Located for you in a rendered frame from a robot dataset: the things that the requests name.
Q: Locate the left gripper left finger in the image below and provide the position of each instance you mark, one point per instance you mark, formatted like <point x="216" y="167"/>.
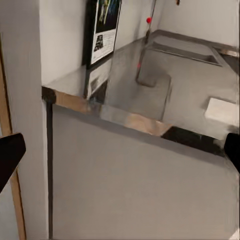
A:
<point x="12" y="149"/>

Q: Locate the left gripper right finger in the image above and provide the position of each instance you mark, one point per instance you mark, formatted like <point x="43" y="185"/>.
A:
<point x="232" y="149"/>

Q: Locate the drop in sink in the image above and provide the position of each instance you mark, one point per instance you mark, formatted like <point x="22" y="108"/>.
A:
<point x="186" y="49"/>

